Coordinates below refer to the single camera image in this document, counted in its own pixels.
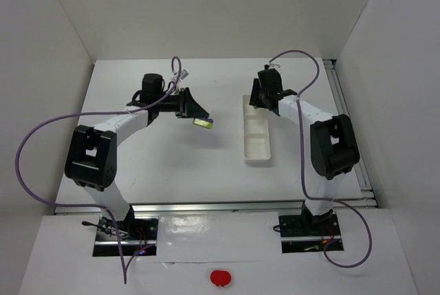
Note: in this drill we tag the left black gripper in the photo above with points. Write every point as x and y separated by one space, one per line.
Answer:
184 102

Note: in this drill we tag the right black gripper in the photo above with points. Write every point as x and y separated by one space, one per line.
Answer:
254 93

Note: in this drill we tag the green lego brick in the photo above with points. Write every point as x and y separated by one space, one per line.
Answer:
202 122

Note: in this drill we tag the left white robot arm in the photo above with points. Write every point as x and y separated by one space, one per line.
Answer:
92 157

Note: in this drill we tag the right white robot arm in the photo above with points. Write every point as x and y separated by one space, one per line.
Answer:
328 148

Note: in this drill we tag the white divided sorting tray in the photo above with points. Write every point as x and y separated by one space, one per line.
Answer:
256 135

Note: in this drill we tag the red round button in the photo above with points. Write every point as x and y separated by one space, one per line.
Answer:
220 278

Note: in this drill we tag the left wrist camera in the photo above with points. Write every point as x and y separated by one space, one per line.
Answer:
182 75

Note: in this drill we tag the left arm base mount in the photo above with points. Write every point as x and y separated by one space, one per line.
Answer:
142 237

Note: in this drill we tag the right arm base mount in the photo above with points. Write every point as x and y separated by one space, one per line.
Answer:
296 237

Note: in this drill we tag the aluminium rail frame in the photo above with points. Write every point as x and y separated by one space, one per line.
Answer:
175 165

